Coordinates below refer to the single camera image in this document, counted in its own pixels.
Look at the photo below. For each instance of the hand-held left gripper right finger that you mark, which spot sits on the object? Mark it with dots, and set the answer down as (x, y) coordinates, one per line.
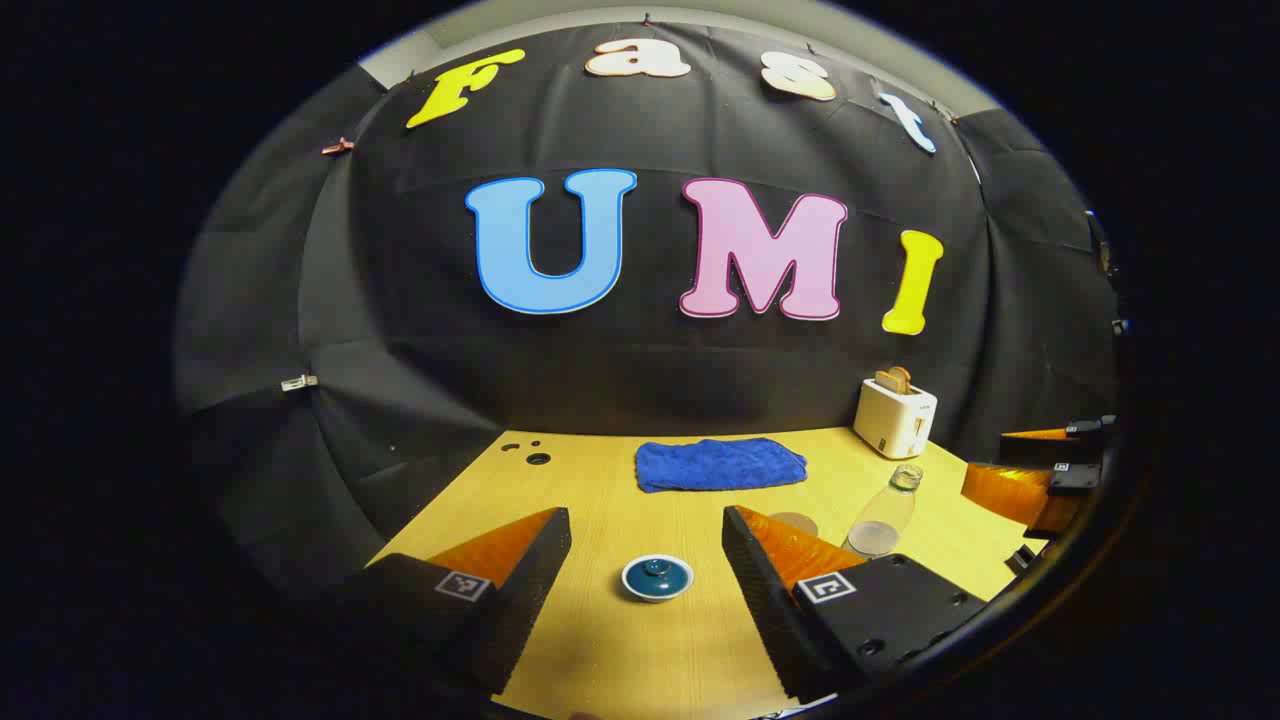
(760, 600)

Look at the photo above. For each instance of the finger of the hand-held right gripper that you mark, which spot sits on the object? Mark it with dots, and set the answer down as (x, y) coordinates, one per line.
(1040, 448)
(1010, 492)

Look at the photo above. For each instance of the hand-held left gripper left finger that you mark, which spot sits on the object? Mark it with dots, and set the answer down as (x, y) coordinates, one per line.
(535, 580)

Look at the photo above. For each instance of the round brown coaster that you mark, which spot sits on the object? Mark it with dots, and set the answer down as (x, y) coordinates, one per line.
(797, 522)

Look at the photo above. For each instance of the teal teacup with white inside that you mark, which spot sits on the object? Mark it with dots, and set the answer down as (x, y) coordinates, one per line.
(626, 579)

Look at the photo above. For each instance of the clear plastic water bottle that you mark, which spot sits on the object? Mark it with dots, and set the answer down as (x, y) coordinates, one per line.
(880, 525)

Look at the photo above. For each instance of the white toaster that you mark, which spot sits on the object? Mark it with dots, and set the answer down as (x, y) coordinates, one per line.
(890, 420)

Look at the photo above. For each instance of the blue towel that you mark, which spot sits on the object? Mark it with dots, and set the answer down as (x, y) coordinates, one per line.
(720, 465)

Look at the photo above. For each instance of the toast slice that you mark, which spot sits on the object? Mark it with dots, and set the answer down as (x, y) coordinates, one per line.
(902, 378)
(886, 381)

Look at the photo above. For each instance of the silver cloth clip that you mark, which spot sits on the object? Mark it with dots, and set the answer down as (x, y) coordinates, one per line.
(299, 382)

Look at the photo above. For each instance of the copper cloth clip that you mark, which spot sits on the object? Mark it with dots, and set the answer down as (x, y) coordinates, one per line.
(337, 147)

